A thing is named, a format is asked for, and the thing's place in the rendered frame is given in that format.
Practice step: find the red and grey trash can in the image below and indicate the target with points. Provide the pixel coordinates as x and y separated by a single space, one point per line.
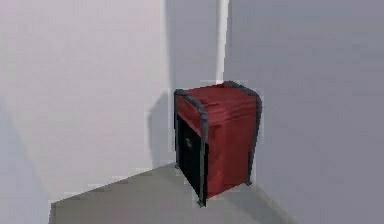
230 140

